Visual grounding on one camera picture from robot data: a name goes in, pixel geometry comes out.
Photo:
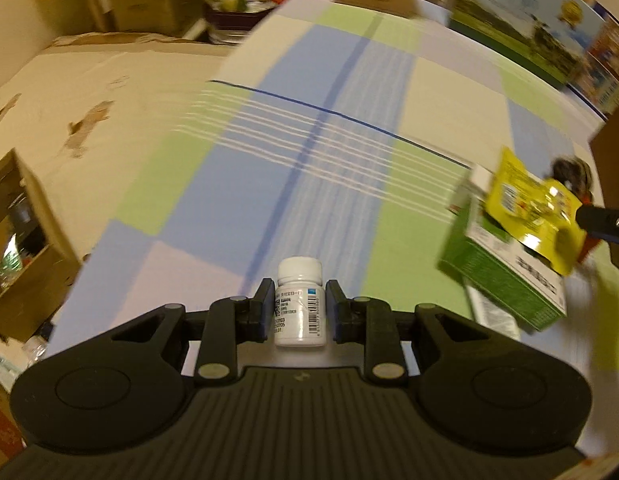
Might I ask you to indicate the open brown cardboard box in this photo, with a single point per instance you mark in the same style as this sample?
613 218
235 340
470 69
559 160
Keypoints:
24 250

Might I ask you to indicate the dark clutter pile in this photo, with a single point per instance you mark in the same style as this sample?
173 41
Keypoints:
239 10

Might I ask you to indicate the yellow snack packet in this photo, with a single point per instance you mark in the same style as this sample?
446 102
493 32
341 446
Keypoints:
524 205

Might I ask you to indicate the brown storage box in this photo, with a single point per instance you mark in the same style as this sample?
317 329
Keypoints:
612 160

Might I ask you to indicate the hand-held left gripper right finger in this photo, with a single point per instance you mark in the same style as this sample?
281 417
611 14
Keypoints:
334 312

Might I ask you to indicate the colourful printed milk case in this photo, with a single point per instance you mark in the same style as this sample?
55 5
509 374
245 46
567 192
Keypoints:
602 67

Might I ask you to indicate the white pill bottle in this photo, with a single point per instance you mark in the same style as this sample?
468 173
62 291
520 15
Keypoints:
299 310

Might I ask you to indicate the green white carton box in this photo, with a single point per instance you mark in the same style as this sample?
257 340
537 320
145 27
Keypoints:
494 260

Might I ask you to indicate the checked blue green tablecloth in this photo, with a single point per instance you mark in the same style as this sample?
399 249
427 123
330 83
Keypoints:
314 110

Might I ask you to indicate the clear plastic bottle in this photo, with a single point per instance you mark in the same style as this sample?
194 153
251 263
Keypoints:
35 347

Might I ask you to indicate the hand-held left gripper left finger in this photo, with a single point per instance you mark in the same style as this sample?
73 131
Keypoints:
264 310

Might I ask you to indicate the beige torn cardboard sheet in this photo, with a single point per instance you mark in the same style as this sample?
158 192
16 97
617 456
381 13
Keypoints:
99 110

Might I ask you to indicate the dark hair scrunchie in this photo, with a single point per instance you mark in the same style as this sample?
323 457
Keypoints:
572 175

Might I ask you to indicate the blue green milk carton case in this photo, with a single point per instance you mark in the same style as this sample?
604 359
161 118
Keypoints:
519 20

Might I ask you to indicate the white tube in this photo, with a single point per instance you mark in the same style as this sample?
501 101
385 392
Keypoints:
492 312

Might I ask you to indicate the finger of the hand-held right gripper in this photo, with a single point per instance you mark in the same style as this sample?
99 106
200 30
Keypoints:
604 222

